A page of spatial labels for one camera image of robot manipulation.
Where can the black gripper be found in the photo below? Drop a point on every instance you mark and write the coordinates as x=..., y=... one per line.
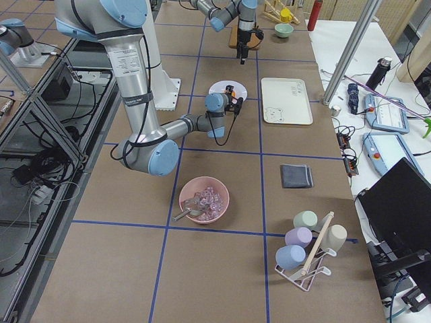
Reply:
x=229, y=98
x=243, y=34

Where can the white round plate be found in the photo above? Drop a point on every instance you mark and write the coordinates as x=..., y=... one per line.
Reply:
x=239, y=91

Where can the cream bear serving tray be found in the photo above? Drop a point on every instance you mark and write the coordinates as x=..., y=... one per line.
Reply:
x=285, y=101

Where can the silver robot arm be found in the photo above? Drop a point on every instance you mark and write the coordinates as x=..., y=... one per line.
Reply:
x=219, y=18
x=118, y=27

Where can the wooden cutting board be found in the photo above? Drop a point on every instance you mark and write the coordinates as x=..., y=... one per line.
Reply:
x=253, y=44

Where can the green ceramic bowl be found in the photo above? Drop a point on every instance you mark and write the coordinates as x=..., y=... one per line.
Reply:
x=283, y=30

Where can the wooden rack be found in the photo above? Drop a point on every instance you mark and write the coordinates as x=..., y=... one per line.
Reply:
x=273, y=8

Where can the yellow cup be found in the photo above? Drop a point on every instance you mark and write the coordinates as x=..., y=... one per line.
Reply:
x=285, y=15

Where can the red bottle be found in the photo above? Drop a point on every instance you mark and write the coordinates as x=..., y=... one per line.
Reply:
x=314, y=15

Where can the folded grey cloth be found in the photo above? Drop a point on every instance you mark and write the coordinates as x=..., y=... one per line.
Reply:
x=296, y=176

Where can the clear ice cubes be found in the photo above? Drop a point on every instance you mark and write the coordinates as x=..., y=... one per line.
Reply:
x=211, y=202

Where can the pink bowl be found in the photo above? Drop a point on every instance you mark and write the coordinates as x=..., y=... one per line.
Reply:
x=200, y=184

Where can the metal scoop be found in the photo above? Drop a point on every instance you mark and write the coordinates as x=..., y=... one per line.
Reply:
x=191, y=208

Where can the black power strip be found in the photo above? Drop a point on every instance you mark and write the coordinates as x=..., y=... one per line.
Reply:
x=349, y=156

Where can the folded dark umbrella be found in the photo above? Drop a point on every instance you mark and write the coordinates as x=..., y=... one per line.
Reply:
x=353, y=98

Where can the green cup on rack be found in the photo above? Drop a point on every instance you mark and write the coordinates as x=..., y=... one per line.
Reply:
x=305, y=219

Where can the black water bottle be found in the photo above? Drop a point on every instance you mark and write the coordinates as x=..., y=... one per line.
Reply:
x=379, y=73

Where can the purple cup on rack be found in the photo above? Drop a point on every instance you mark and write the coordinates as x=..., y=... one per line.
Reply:
x=300, y=236

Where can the far teach pendant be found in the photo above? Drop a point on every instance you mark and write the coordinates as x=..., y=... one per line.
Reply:
x=385, y=116

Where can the teach pendant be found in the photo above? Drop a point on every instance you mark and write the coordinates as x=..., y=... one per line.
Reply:
x=385, y=116
x=386, y=149

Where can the near teach pendant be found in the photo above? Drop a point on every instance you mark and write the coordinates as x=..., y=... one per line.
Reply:
x=386, y=149

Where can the blue cup on rack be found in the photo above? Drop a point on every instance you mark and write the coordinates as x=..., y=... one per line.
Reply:
x=289, y=257

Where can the beige cup on rack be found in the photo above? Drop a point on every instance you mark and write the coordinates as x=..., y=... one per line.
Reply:
x=334, y=238

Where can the wooden stick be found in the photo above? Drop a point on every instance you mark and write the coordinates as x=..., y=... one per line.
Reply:
x=305, y=269

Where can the black laptop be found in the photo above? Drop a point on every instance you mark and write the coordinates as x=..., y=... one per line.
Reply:
x=398, y=208

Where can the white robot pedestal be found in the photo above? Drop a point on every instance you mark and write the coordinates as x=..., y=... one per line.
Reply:
x=164, y=88

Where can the aluminium frame post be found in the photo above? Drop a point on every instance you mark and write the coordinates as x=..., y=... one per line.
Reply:
x=370, y=9

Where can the white wire cup rack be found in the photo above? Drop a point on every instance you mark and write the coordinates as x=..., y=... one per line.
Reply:
x=301, y=268

